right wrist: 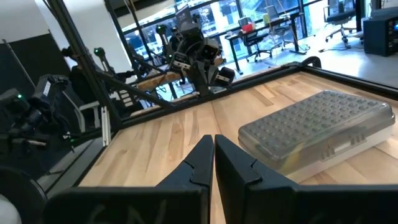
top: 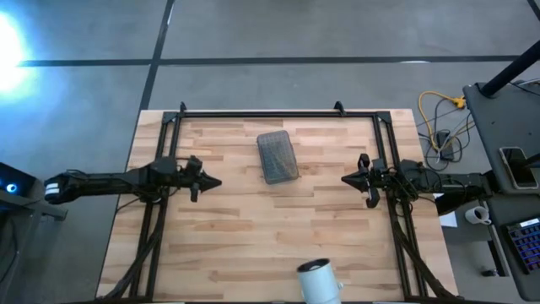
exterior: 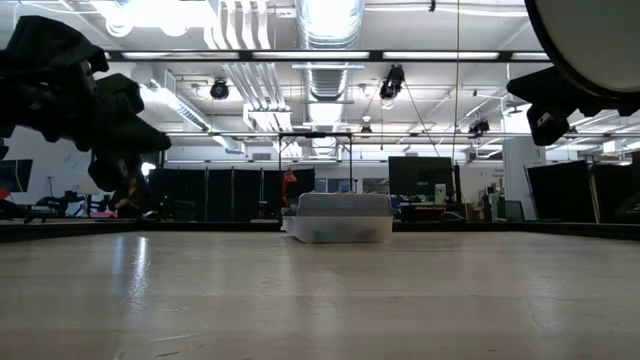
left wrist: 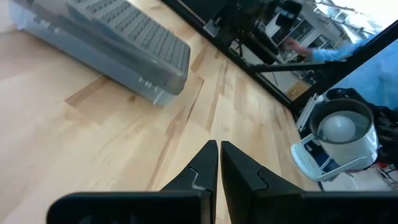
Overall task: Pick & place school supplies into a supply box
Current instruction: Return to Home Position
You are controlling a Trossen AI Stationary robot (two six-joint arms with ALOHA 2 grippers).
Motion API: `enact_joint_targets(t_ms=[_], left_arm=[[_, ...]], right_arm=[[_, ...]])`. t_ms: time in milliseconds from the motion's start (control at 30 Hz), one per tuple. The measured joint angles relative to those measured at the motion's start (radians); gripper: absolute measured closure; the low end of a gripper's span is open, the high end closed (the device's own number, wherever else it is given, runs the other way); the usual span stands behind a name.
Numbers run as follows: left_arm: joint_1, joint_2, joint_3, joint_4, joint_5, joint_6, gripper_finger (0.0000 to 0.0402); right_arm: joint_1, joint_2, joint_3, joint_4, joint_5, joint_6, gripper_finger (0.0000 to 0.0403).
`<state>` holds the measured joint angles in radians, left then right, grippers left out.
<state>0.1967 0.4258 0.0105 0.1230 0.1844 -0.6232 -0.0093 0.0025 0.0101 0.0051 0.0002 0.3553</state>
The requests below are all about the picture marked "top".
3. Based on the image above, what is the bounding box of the yellow extension cable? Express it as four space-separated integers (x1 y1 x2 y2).
417 90 467 151

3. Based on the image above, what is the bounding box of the backlit keyboard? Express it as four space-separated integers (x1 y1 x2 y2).
505 217 540 275

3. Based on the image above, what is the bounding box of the dark floor cable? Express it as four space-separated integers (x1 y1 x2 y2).
415 96 476 172

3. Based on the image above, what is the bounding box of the grey desk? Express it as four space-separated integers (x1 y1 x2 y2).
462 79 540 301

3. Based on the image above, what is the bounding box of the black device with blue light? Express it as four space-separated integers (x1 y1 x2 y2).
0 162 68 223

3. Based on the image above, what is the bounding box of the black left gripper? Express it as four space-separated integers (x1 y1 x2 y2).
179 155 224 203

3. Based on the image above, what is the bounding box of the black aluminium table frame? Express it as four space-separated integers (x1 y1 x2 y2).
96 100 465 304

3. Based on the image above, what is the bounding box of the white mug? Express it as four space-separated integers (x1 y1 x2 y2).
464 205 493 225

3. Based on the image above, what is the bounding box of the white cylindrical camera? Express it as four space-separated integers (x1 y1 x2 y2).
295 258 345 304

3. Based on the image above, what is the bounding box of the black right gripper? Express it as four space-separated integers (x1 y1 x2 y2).
341 153 387 209

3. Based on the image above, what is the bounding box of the white paper sheet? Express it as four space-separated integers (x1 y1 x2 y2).
438 209 459 229

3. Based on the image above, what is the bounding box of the black cable bundle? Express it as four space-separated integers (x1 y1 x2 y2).
100 198 170 301
390 198 452 301

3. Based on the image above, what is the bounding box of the black metal pole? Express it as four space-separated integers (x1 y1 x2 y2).
479 40 540 98

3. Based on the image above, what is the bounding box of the grey translucent supply box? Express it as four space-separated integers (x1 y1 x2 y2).
256 129 300 186

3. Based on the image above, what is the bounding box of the black smartphone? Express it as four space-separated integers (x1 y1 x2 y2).
499 145 540 190

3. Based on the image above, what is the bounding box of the black power adapter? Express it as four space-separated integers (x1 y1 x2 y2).
436 130 456 161

